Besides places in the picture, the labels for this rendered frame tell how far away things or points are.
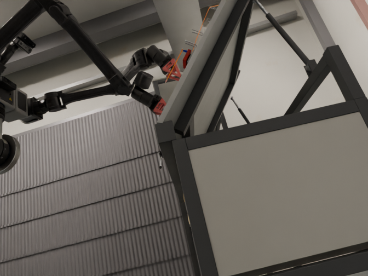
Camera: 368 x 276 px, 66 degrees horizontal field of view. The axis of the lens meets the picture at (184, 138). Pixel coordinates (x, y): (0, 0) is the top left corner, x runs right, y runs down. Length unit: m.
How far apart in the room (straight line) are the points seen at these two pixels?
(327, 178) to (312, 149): 0.09
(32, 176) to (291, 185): 4.21
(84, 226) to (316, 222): 3.55
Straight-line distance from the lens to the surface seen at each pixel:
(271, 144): 0.85
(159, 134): 0.84
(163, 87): 2.52
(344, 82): 1.02
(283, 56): 4.38
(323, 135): 0.91
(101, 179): 4.09
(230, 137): 0.83
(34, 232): 4.52
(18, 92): 1.83
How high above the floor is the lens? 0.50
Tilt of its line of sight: 21 degrees up
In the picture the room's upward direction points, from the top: 14 degrees counter-clockwise
